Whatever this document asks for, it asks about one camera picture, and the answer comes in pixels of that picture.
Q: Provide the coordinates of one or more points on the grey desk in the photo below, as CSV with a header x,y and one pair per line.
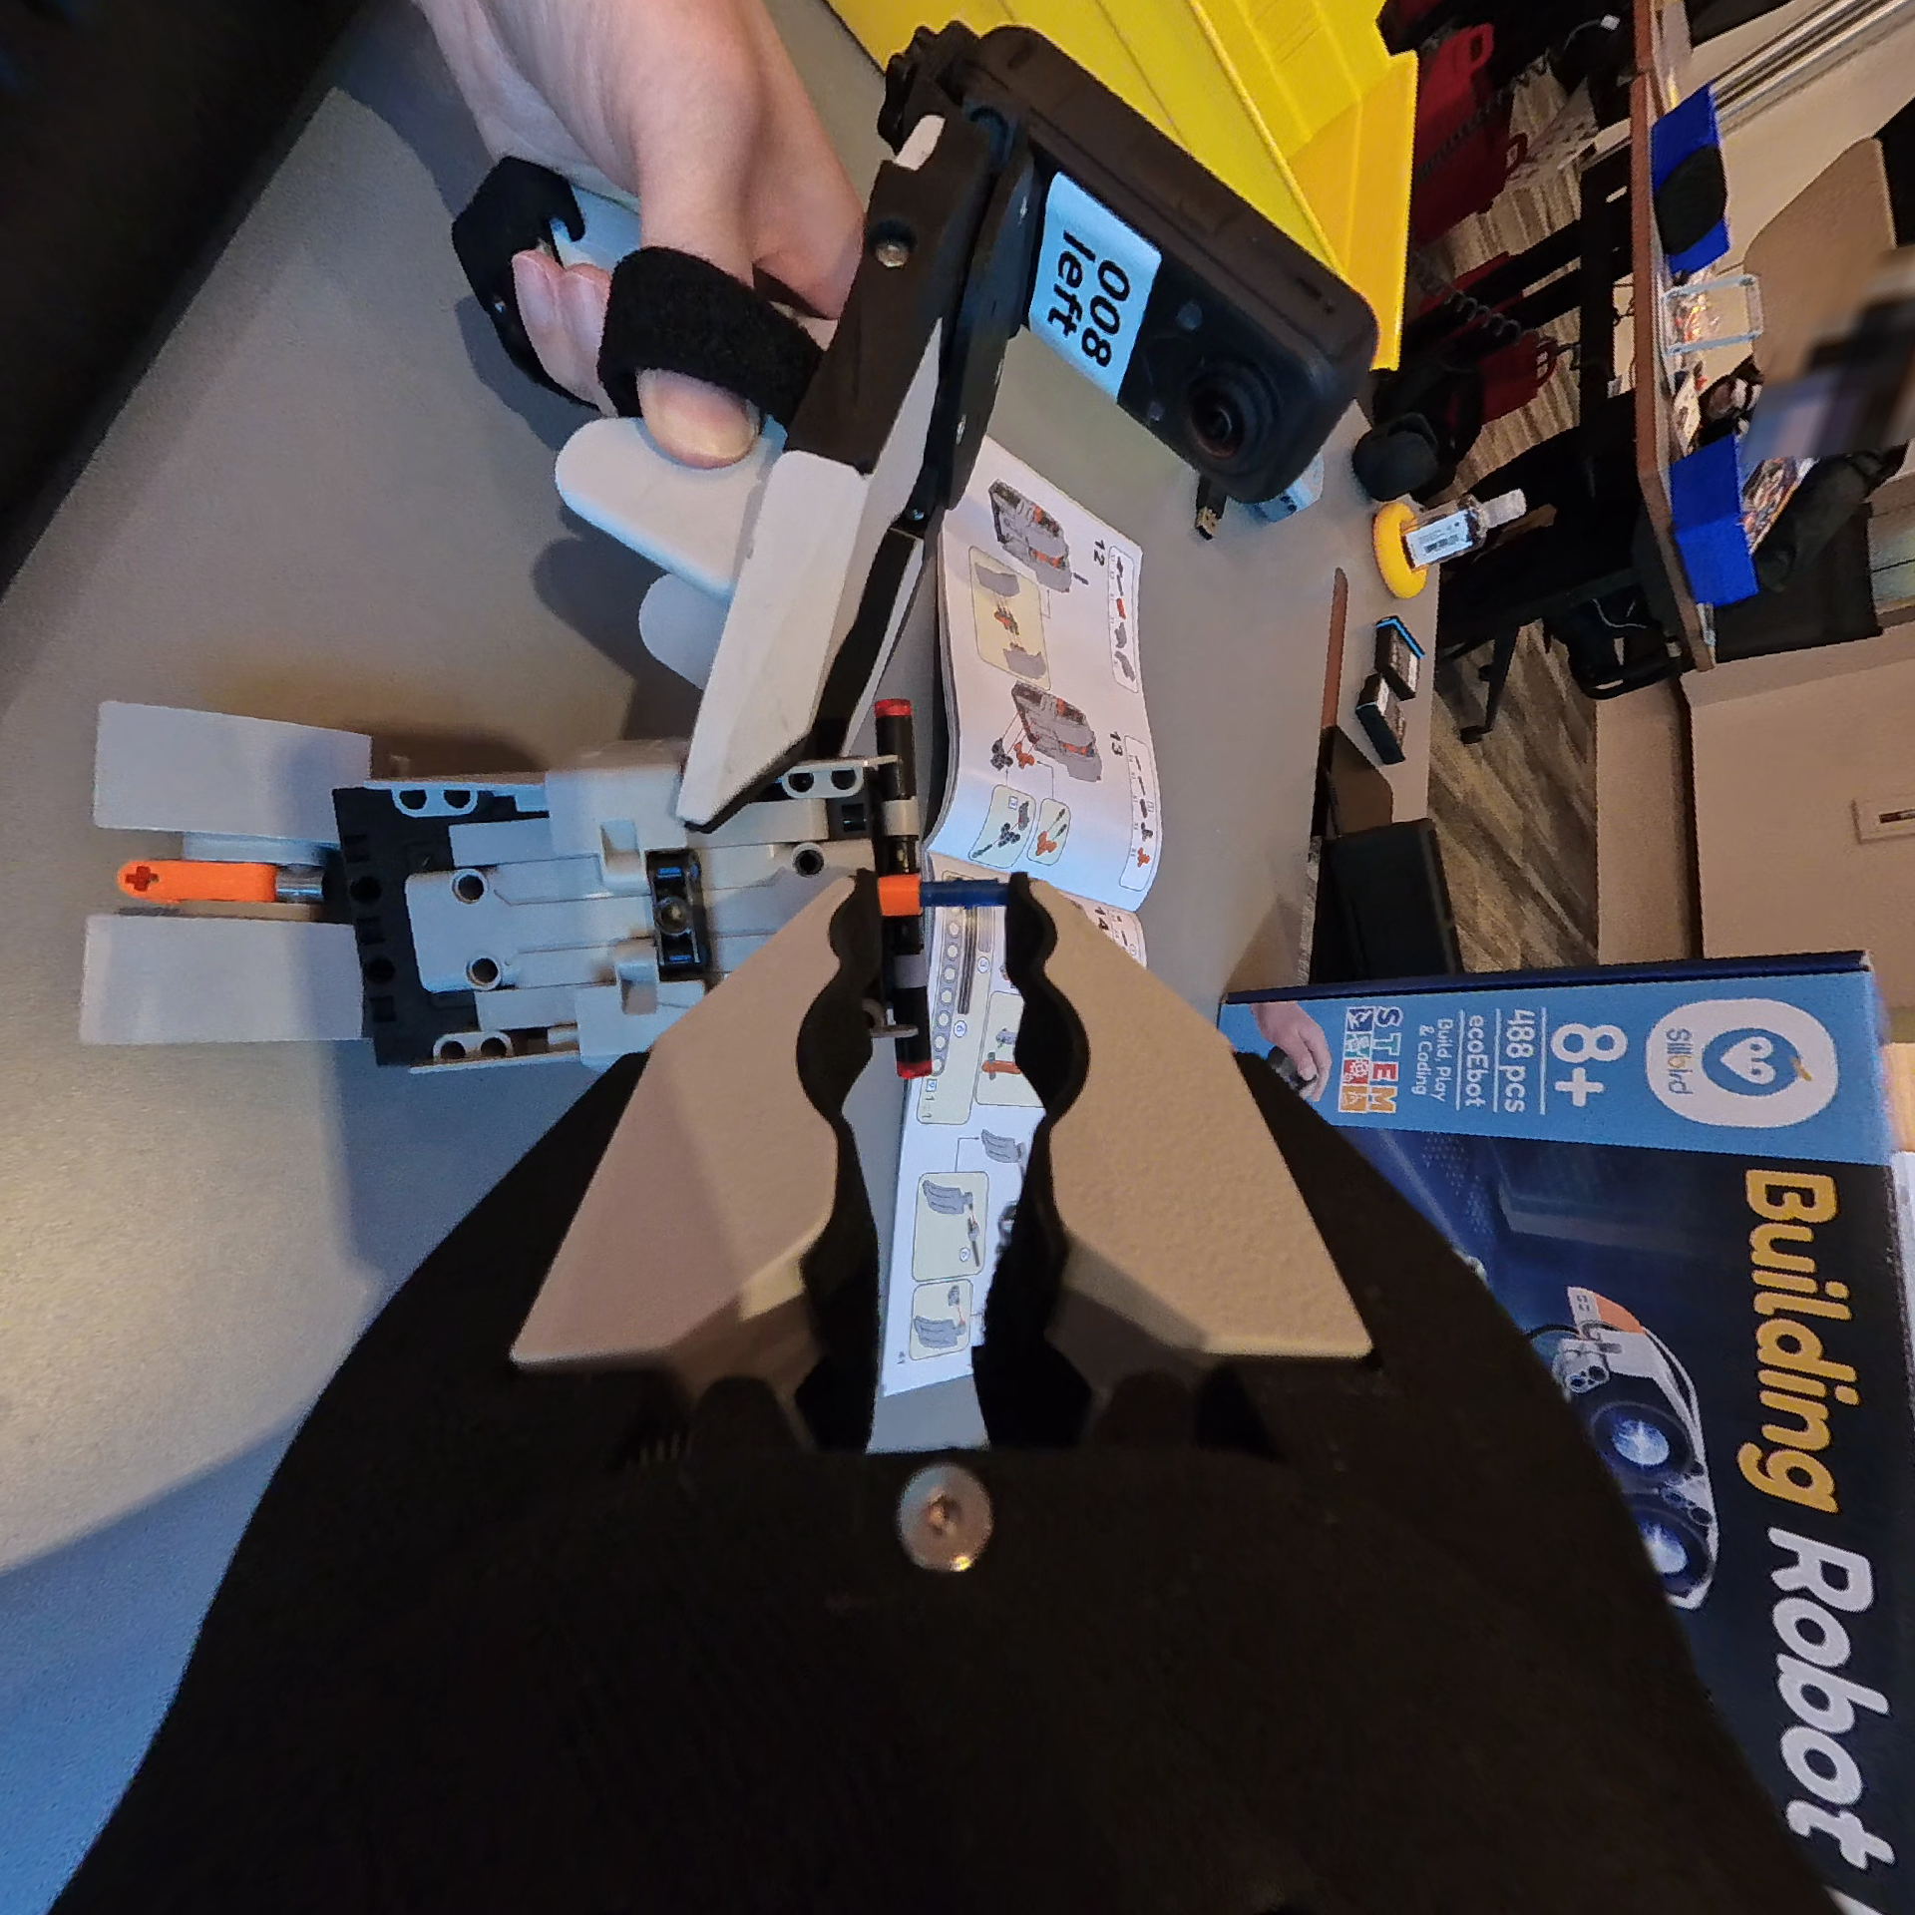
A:
x,y
298,1272

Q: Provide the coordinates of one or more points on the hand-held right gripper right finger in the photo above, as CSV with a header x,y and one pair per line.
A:
x,y
1184,1211

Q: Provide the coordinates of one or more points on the instruction booklet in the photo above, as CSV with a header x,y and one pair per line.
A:
x,y
1048,672

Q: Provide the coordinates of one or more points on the yellow plastic bin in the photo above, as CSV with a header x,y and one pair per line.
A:
x,y
1271,120

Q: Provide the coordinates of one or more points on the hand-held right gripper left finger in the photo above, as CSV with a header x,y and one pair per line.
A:
x,y
687,1198

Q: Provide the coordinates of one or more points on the small black rectangular pack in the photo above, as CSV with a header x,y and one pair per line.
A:
x,y
1399,656
1381,718

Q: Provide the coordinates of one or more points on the person's left hand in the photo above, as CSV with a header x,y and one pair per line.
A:
x,y
644,103

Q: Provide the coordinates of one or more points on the grey building block robot assembly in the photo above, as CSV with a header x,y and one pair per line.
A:
x,y
571,896

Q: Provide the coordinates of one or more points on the black usb dongle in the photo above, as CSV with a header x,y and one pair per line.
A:
x,y
1209,512

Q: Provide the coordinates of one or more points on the blue toy robot box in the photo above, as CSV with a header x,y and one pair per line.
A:
x,y
1646,1347

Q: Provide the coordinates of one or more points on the black bin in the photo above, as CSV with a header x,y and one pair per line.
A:
x,y
1382,896

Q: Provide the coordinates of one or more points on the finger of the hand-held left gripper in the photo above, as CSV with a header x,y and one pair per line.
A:
x,y
779,643

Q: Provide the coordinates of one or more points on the blue plastic tray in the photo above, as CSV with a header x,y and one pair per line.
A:
x,y
1707,523
1693,133

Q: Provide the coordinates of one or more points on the yellow tape roll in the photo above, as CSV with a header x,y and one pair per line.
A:
x,y
1394,562

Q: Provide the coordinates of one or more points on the grey battery hub block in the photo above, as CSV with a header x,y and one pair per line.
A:
x,y
1296,486

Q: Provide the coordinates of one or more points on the black round pouch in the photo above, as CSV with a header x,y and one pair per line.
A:
x,y
1402,458

